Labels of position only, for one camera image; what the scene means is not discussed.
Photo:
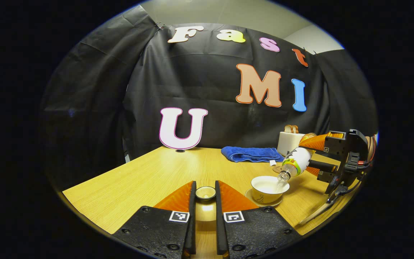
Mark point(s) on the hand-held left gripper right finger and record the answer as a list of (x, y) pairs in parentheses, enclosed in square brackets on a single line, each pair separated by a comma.
[(257, 230)]

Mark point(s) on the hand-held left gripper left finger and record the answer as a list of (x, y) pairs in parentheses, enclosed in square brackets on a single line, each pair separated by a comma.
[(156, 230)]

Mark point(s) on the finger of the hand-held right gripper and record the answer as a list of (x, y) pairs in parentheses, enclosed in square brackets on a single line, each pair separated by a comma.
[(325, 167), (332, 144)]

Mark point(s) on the clear plastic water bottle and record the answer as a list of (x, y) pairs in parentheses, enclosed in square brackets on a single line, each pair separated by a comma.
[(297, 162)]

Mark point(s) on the white teacup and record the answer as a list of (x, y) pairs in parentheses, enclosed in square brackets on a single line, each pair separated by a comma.
[(264, 196)]

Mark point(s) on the round wooden coaster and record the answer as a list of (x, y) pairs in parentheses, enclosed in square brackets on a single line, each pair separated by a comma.
[(277, 169)]

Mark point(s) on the white teacup lid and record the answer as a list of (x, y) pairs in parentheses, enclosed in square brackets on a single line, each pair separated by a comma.
[(206, 210)]

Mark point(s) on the white ceramic saucer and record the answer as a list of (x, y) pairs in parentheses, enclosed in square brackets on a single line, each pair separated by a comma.
[(252, 199)]

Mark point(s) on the toast bread slice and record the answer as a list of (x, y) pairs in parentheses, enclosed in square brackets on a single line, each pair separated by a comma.
[(288, 128), (295, 129)]

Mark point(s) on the white toaster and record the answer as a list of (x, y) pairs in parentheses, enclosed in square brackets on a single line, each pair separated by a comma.
[(288, 144)]

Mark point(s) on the blue folded towel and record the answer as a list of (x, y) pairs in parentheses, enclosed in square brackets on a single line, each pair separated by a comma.
[(250, 154)]

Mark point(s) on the black backdrop cloth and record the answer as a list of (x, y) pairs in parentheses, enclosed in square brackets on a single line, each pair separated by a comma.
[(210, 79)]

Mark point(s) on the metal cloth clip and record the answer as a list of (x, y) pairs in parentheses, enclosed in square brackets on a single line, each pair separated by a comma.
[(160, 26)]

